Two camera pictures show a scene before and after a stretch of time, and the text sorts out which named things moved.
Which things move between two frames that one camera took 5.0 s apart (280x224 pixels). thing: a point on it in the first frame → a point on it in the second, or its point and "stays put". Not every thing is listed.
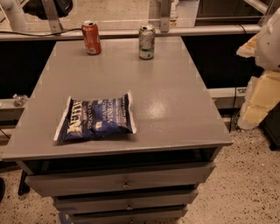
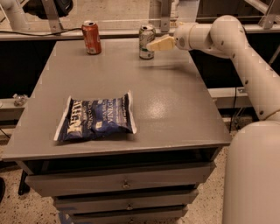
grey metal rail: x=131 y=32 stays put
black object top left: x=36 y=8 stays put
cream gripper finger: x=262 y=94 → x=182 y=39
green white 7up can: x=146 y=46 stays put
